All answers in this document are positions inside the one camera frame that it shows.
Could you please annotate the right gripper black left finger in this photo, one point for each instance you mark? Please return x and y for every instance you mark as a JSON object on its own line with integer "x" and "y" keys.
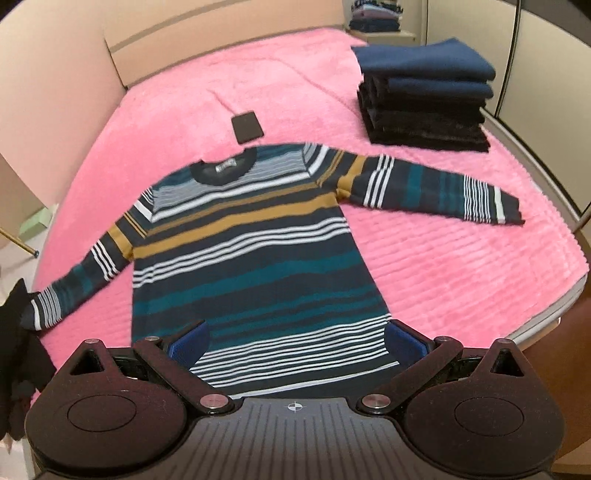
{"x": 151, "y": 376}

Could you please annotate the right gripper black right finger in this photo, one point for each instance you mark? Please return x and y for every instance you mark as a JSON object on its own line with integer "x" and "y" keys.
{"x": 427, "y": 363}

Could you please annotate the striped knit sweater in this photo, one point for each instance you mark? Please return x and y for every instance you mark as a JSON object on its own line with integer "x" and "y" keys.
{"x": 258, "y": 248}

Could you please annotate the folded clothes pile on nightstand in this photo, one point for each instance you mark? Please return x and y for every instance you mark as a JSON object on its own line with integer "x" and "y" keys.
{"x": 369, "y": 16}

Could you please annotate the pink plush bed blanket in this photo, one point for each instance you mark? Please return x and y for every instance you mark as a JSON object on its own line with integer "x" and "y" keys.
{"x": 438, "y": 274}

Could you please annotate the green box on floor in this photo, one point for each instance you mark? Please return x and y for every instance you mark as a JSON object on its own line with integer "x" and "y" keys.
{"x": 37, "y": 223}

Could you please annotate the black folded garments bottom stack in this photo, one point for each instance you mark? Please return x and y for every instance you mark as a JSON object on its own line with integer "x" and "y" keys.
{"x": 452, "y": 129}

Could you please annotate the navy folded garment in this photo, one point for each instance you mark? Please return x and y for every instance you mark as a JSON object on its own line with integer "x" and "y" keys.
{"x": 383, "y": 89}
{"x": 451, "y": 59}

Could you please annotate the top navy folded garment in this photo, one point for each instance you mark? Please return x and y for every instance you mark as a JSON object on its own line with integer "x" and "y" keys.
{"x": 451, "y": 59}

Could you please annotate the white bedside table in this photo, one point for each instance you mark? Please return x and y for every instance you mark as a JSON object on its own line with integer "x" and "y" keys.
{"x": 399, "y": 38}

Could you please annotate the white grey sliding wardrobe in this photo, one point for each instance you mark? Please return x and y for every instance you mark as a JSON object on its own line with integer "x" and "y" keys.
{"x": 541, "y": 51}

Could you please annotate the bed frame edge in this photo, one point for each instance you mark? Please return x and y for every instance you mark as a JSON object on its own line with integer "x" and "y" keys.
{"x": 549, "y": 319}

